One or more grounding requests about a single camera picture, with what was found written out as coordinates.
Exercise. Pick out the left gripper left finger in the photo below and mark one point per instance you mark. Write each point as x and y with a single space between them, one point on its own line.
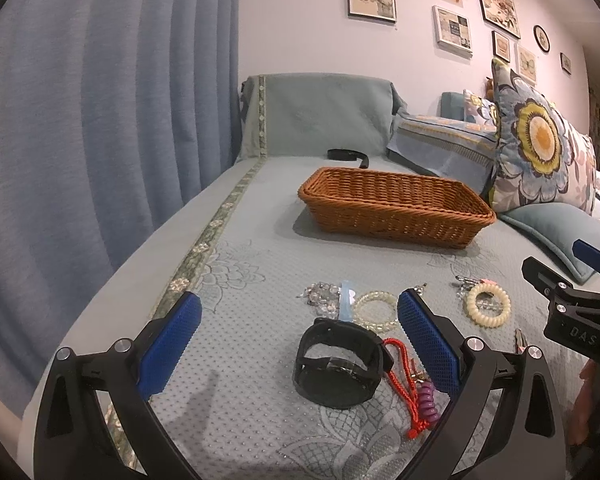
72 440

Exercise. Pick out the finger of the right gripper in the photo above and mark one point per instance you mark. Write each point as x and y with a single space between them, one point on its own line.
587 253
544 280

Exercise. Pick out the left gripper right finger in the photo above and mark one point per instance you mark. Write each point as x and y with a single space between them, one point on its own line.
526 437

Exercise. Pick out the silver keychain charm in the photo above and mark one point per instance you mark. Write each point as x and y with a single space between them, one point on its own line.
466 283

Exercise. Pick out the light blue hair clip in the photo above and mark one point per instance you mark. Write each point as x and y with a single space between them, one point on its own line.
346 301

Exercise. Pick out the person's right hand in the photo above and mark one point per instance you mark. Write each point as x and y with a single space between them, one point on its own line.
577 431

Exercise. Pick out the plain teal cushion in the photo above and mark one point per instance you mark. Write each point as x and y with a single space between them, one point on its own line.
557 226

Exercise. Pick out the large floral cushion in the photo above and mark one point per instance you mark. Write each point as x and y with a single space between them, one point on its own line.
540 158

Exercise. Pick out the striped blue pillow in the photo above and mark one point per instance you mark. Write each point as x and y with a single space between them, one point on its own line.
445 148

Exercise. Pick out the woven wicker basket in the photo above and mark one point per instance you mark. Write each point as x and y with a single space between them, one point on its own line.
407 208

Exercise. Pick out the small floral cushion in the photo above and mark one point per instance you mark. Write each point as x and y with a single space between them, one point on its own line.
478 110

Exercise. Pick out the tiny framed picture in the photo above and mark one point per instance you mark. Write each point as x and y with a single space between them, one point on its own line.
565 62

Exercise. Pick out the butterfly small framed picture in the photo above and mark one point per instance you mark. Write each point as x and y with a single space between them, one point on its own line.
526 63

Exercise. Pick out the small dark framed picture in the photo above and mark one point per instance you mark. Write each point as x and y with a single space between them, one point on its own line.
501 47

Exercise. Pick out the white framed collage picture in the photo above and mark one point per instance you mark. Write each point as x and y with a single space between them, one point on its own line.
452 32

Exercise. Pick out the floral framed picture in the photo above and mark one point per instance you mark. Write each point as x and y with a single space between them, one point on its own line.
502 14

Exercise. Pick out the teal covered headboard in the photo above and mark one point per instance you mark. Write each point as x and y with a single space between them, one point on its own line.
308 114

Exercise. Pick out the blue curtain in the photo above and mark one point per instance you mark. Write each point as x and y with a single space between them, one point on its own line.
114 114

